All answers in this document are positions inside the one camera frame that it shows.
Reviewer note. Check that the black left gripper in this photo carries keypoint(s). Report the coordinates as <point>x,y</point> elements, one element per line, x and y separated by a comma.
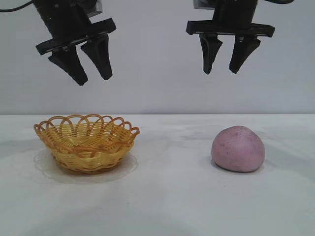
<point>64,19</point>

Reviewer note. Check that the yellow woven wicker basket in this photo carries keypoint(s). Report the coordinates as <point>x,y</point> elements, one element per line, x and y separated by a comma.
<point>86,159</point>

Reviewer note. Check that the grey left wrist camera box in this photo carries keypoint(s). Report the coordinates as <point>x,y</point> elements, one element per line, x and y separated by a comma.
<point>94,7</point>

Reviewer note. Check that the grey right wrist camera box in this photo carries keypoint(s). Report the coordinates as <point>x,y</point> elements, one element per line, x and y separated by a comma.
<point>203,3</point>

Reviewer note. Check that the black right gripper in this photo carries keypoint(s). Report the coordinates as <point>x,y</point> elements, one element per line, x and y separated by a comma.
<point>233,14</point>

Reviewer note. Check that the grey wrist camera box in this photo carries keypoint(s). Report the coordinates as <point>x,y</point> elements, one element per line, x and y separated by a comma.
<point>203,3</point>
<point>94,7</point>

